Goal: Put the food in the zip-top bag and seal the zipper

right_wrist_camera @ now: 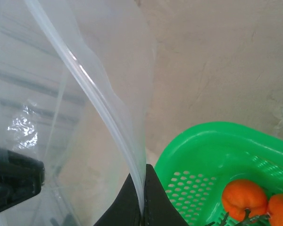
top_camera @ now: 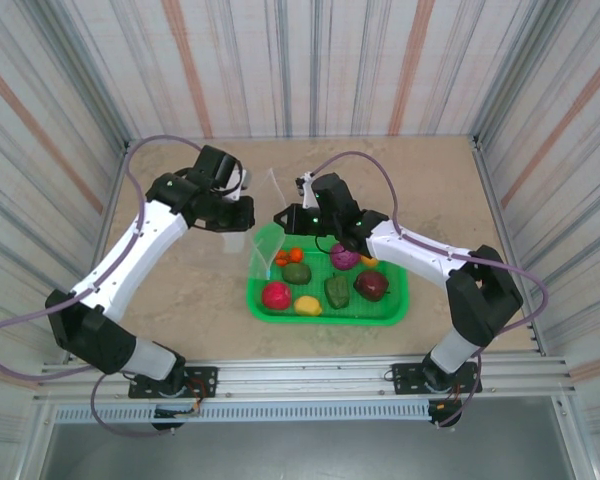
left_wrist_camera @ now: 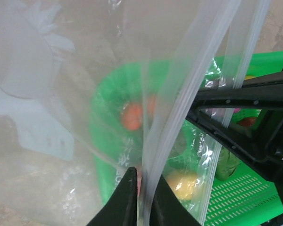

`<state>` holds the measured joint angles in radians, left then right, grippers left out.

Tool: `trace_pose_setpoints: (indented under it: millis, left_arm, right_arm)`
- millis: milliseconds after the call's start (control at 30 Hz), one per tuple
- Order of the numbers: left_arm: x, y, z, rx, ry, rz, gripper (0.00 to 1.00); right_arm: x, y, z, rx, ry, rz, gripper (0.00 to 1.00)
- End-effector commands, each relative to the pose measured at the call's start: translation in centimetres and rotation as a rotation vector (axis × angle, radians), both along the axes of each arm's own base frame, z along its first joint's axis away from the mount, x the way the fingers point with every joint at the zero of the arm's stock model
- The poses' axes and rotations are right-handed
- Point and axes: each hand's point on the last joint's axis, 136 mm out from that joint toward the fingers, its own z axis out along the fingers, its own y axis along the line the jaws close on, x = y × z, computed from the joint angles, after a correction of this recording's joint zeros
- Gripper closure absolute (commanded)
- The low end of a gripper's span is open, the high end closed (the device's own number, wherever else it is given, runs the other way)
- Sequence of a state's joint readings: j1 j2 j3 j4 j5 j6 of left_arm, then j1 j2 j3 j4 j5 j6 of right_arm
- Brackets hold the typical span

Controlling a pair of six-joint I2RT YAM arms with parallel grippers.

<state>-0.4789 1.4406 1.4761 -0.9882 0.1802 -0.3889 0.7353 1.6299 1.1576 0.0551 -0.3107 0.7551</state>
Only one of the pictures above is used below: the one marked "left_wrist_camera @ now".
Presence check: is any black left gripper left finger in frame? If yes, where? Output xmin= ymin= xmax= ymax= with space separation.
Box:
xmin=86 ymin=166 xmax=139 ymax=226

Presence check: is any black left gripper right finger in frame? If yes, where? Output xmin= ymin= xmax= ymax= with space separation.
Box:
xmin=152 ymin=176 xmax=201 ymax=226

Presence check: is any yellow lemon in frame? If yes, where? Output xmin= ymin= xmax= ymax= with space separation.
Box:
xmin=166 ymin=170 xmax=204 ymax=201

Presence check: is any red round fruit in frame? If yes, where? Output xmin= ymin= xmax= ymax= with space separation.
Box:
xmin=237 ymin=117 xmax=258 ymax=128

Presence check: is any dark green leafy vegetable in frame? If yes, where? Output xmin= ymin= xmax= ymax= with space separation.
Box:
xmin=214 ymin=146 xmax=241 ymax=182

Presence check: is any orange cherry tomato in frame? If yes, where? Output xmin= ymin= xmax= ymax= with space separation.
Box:
xmin=121 ymin=103 xmax=144 ymax=131

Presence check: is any clear zip-top bag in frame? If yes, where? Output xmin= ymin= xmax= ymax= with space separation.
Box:
xmin=0 ymin=0 xmax=272 ymax=226

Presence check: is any green plastic basket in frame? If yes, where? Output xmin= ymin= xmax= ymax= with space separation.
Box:
xmin=89 ymin=50 xmax=283 ymax=226

